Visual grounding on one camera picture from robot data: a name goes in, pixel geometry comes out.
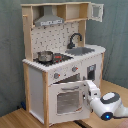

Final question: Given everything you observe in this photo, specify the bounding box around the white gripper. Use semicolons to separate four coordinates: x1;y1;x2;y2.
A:
82;80;101;108

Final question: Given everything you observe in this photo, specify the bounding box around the white toy oven door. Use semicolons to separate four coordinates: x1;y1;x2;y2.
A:
49;81;90;124

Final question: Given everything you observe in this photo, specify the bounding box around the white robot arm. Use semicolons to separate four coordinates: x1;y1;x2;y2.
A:
84;80;128;121

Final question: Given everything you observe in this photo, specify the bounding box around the wooden toy kitchen unit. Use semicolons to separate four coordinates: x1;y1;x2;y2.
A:
22;2;105;127

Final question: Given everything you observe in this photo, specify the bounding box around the grey toy sink basin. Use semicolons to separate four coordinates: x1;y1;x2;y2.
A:
66;47;94;56

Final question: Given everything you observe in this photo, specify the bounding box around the black toy stovetop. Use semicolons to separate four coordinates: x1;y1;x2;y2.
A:
35;53;71;66

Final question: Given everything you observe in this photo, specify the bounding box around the black toy faucet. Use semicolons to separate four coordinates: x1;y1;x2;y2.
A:
66;32;83;50

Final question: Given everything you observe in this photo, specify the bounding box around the silver toy cooking pot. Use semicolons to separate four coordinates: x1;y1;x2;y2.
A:
38;51;53;62

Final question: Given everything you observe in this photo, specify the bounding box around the white toy microwave door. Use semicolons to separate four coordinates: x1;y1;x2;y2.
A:
91;3;104;22

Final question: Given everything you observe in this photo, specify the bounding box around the grey toy range hood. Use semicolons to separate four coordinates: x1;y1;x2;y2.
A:
35;5;64;27

